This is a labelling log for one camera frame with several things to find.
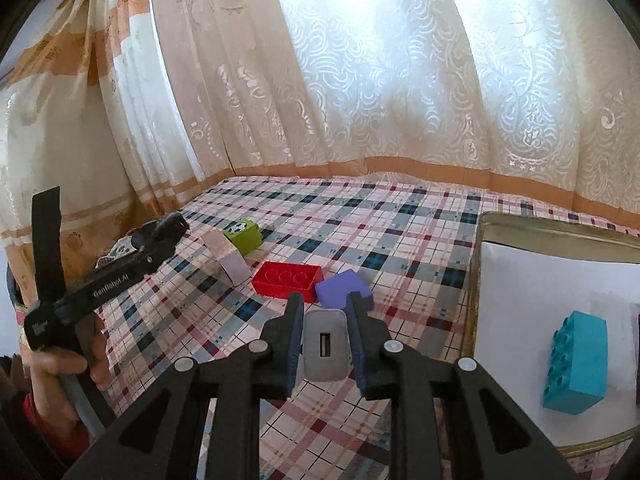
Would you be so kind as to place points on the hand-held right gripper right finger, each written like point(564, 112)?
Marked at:
point(362, 345)

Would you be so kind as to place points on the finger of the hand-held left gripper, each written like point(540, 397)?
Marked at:
point(162, 232)

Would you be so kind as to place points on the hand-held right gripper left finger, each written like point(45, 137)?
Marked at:
point(295, 345)

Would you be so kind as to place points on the white charger plug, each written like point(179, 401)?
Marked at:
point(325, 360)

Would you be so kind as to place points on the purple foam block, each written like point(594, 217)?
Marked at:
point(342, 287)

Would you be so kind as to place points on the red building block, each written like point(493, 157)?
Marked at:
point(280, 280)

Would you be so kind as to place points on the orange patterned carton box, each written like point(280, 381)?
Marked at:
point(227, 255)

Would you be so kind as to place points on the green soccer ball block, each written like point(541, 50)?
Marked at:
point(245, 240)

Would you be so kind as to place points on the golden tin box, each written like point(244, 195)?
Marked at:
point(550, 237)

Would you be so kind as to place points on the teal building block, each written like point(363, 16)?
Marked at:
point(580, 360)

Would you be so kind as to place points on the person's left forearm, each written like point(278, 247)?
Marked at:
point(45, 435)

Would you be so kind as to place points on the person's left hand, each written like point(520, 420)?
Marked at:
point(55, 385)

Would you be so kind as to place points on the pile of patterned clothes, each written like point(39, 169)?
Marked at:
point(117, 252)

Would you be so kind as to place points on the plaid tablecloth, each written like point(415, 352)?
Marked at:
point(400, 220)

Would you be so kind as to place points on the orange and white curtain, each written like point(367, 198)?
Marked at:
point(75, 135)

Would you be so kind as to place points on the white paper sheet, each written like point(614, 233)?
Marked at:
point(510, 335)

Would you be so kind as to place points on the cream lace curtain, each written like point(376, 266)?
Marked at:
point(400, 85)

